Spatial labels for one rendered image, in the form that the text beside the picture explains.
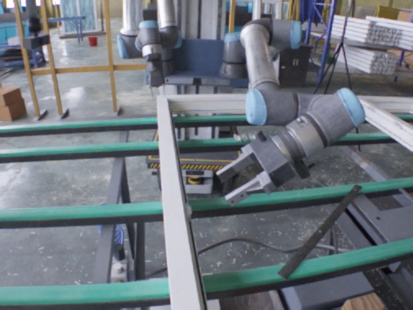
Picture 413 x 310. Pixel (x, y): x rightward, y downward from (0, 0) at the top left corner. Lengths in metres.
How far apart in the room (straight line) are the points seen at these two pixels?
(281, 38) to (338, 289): 0.92
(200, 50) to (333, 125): 1.43
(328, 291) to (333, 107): 0.48
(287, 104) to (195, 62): 1.30
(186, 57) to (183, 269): 1.60
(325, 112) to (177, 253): 0.41
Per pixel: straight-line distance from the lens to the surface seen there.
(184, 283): 0.49
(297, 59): 5.14
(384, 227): 0.84
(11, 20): 8.92
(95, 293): 0.58
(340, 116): 0.62
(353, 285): 0.89
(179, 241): 0.55
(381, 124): 1.49
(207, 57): 1.94
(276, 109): 0.70
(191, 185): 2.04
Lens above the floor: 1.34
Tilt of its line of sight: 30 degrees down
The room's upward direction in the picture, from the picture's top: 3 degrees clockwise
